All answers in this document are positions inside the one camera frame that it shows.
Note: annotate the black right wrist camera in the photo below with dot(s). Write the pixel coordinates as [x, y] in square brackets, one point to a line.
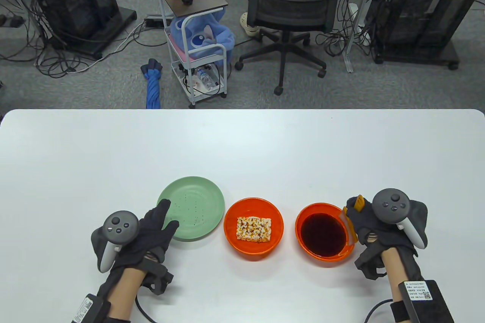
[369, 262]

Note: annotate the grey controller on left glove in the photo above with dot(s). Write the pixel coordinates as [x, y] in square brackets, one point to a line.
[117, 226]

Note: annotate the white power strip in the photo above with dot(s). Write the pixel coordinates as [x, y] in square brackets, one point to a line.
[356, 16]

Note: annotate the blue plush toy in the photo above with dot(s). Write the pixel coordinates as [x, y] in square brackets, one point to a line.
[204, 35]

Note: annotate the black office chair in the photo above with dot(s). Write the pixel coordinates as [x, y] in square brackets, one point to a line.
[293, 1]

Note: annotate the person's left thumb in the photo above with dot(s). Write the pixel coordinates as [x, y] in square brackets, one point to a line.
[171, 228]

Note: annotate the person's right forearm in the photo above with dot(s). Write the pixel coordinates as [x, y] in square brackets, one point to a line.
[398, 270]

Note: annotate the orange and white kitchen brush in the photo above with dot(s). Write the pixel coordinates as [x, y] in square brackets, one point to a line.
[352, 226]

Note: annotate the orange bowl with sauce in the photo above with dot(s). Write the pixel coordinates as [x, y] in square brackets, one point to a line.
[314, 258]

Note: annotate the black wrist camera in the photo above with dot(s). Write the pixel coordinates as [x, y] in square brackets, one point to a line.
[159, 277]
[369, 262]

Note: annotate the clear water bottle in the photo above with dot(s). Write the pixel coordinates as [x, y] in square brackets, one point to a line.
[206, 77]

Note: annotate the black labelled box, left forearm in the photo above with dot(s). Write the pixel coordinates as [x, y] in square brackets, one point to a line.
[89, 309]

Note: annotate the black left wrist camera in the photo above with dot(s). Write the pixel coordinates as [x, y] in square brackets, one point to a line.
[159, 277]

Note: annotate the blue folded umbrella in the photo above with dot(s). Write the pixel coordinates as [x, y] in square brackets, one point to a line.
[153, 86]

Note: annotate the orange bowl with cracker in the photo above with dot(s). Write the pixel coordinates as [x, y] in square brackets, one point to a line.
[254, 249]

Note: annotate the black computer tower on stand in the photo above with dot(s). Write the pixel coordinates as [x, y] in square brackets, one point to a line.
[72, 1]
[420, 16]

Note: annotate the white desk leg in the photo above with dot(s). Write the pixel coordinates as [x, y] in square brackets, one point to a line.
[350, 50]

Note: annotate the speckled square rice cracker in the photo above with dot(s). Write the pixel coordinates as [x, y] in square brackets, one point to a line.
[254, 229]

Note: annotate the person's right fingers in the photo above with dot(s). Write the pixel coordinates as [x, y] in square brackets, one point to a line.
[360, 219]

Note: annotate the grey controller on right glove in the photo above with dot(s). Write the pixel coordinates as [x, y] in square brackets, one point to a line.
[392, 205]

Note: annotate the person's left forearm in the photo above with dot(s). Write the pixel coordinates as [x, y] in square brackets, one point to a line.
[123, 294]

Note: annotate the person's right hand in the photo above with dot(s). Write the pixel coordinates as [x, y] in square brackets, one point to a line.
[365, 224]

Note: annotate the person's left hand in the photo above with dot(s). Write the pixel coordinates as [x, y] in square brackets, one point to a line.
[151, 236]

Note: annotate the grey controller on glove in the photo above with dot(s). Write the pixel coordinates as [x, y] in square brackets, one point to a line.
[392, 205]
[117, 226]

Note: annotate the dark brown sauce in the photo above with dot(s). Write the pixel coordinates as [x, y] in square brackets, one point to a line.
[323, 235]

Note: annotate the black labelled box, right forearm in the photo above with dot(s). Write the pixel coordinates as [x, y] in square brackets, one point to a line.
[426, 300]

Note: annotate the green plate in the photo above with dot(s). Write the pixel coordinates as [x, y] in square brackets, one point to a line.
[197, 207]

